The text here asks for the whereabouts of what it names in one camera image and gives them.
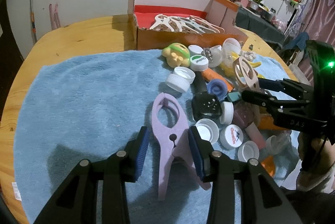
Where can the grey plastic clamp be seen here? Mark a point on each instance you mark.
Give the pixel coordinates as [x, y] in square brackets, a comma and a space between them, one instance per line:
[195, 26]

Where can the orange tube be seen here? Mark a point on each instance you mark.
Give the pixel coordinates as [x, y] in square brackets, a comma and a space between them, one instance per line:
[210, 75]

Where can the blue terry towel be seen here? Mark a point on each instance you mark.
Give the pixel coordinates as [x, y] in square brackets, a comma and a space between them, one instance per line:
[89, 107]

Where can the beige pink plastic clamp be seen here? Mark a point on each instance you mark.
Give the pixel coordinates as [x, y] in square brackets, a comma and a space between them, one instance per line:
[247, 80]

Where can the cream plastic clamp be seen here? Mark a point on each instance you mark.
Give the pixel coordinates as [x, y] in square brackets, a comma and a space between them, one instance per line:
[181, 25]

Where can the mop handle pole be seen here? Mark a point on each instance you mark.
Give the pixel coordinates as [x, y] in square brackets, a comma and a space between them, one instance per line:
[32, 20]

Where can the white plastic clamp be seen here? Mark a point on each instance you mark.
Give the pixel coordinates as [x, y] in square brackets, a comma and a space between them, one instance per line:
[162, 23]

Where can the dark cloth side table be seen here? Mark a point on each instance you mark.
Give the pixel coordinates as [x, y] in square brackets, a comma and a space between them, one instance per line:
[249, 21]

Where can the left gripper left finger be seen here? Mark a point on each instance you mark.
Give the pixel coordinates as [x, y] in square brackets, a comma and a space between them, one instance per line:
[75, 200]

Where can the orange cardboard box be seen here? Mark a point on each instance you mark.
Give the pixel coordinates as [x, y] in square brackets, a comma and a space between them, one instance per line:
[206, 23]

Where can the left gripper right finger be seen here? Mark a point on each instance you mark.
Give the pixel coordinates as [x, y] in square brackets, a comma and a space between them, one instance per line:
[262, 201]

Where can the white cap red logo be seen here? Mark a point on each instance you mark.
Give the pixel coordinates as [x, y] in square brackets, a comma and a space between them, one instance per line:
[231, 137]

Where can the blue rolled tape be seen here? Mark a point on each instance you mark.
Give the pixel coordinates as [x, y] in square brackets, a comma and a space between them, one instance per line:
[218, 88]

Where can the green yellow bear toy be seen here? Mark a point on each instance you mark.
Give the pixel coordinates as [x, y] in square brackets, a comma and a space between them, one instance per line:
[176, 55]

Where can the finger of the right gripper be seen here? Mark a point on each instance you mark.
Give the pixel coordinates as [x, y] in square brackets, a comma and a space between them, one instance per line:
[287, 86]
[277, 108]

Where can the green label white cap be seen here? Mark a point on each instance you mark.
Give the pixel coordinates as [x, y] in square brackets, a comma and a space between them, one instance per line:
[199, 63]

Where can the white bottle cap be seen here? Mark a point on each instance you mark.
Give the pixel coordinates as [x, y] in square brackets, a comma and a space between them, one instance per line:
[180, 79]

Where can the black star jar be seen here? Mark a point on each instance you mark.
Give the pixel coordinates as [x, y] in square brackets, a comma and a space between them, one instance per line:
[205, 105]

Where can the lilac plastic clamp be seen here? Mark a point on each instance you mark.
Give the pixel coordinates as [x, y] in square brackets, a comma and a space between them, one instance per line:
[173, 142]

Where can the person right hand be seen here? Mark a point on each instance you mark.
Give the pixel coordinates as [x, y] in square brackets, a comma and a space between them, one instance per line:
[317, 155]

